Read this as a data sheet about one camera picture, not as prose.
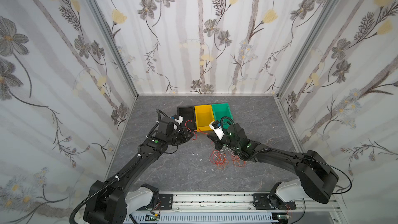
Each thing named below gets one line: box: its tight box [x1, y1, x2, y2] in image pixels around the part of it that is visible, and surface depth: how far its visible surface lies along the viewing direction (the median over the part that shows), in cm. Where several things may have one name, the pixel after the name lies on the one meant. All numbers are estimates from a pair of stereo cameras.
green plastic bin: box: [211, 103, 234, 130], surface depth 107 cm
